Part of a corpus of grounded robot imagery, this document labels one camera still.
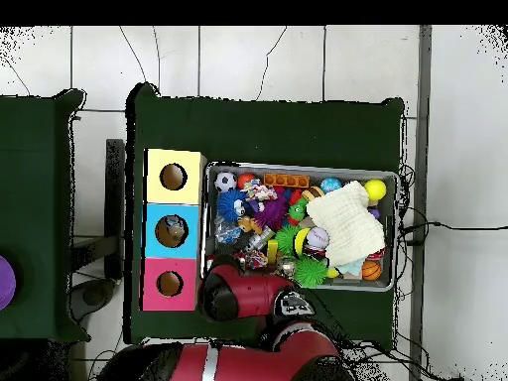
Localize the crushed drink can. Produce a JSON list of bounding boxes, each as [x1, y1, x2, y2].
[[276, 257, 297, 279]]

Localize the white baseball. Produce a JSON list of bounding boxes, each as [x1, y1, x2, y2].
[[306, 226, 331, 250]]

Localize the purple spiky toy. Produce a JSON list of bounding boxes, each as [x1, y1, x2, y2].
[[255, 193, 289, 232]]

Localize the dark green table cloth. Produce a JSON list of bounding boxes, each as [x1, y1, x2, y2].
[[0, 88, 91, 343], [123, 81, 406, 345]]

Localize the orange basketball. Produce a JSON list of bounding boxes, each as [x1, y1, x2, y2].
[[361, 259, 383, 281]]

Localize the silver wire mesh bin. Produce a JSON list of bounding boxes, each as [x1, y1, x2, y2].
[[200, 160, 399, 294]]

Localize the crushed clear plastic bottle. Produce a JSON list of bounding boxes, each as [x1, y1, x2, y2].
[[164, 219, 187, 241], [214, 217, 243, 245]]

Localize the cream waffle cloth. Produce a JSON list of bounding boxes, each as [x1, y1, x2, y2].
[[306, 181, 387, 268]]

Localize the wooden box with three holes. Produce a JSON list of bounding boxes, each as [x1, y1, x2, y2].
[[140, 148, 207, 313]]

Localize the green puffer ball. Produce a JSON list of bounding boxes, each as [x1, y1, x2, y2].
[[294, 255, 329, 289]]

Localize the purple round object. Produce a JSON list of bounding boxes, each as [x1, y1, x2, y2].
[[0, 255, 18, 312]]

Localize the blue puffer ball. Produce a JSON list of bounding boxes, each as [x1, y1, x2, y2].
[[215, 188, 247, 223]]

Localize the soccer ball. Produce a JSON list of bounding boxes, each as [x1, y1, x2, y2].
[[213, 171, 238, 193]]

